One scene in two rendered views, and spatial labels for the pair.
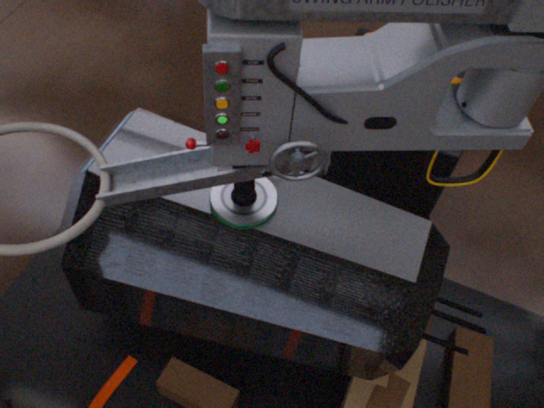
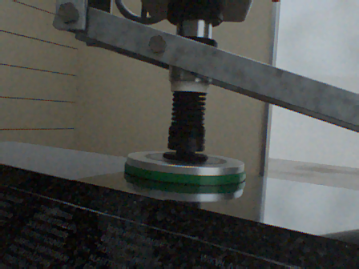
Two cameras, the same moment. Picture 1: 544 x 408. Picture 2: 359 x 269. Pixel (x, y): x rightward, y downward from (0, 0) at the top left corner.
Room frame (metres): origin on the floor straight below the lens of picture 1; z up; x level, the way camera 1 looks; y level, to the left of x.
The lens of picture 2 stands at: (1.73, 0.25, 0.93)
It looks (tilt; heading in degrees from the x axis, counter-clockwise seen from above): 3 degrees down; 196
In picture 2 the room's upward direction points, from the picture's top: 4 degrees clockwise
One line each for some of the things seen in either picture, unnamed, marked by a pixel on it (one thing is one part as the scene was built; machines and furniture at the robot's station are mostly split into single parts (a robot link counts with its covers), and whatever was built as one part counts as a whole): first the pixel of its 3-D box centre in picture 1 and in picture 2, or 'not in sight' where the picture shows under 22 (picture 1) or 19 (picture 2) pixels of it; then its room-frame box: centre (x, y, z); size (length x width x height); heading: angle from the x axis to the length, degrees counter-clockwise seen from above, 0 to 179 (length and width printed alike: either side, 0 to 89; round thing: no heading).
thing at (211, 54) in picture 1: (222, 99); not in sight; (0.92, 0.14, 1.37); 0.08 x 0.03 x 0.28; 100
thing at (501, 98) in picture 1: (504, 76); not in sight; (1.16, -0.56, 1.34); 0.19 x 0.19 x 0.20
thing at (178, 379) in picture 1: (198, 391); not in sight; (0.65, 0.20, 0.07); 0.30 x 0.12 x 0.12; 70
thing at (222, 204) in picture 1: (243, 197); (185, 161); (1.05, 0.09, 0.84); 0.21 x 0.21 x 0.01
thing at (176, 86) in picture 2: not in sight; (190, 82); (1.05, 0.09, 0.99); 0.07 x 0.07 x 0.04
